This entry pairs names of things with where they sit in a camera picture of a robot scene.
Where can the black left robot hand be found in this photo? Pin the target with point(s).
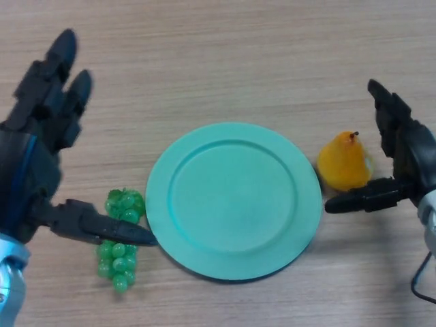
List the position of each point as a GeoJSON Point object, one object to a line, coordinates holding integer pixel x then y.
{"type": "Point", "coordinates": [30, 163]}

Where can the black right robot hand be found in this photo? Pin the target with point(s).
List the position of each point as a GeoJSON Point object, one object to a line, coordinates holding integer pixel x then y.
{"type": "Point", "coordinates": [407, 153]}

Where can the yellow pear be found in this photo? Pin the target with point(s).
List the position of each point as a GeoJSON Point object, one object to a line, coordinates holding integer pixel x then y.
{"type": "Point", "coordinates": [344, 160]}

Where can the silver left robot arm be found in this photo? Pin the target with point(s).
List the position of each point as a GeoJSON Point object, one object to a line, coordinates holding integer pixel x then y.
{"type": "Point", "coordinates": [12, 282]}

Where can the green round plate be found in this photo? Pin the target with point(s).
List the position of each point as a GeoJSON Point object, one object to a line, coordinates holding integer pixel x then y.
{"type": "Point", "coordinates": [234, 201]}

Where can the green grape bunch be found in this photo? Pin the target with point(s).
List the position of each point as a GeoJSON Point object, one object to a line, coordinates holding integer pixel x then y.
{"type": "Point", "coordinates": [117, 264]}

